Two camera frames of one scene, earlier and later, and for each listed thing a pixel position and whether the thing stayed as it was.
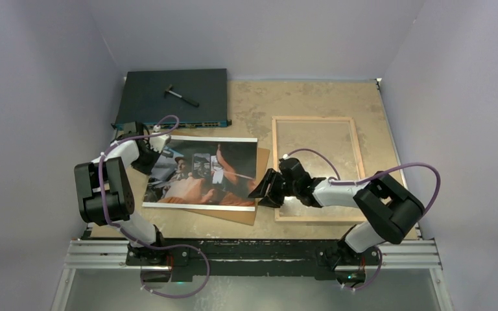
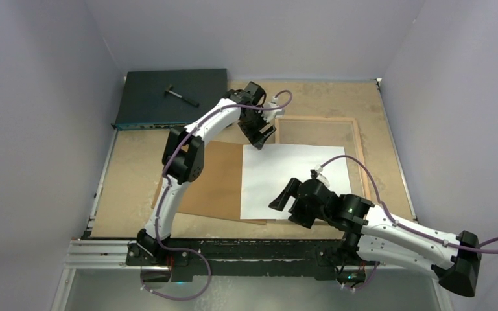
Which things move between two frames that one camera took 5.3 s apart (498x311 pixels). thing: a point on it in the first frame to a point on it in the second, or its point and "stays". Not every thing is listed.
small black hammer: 169,89 stays
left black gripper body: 146,164 to 252,126
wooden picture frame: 275,119 stays
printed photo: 203,172 to 267,170
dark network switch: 197,97 stays
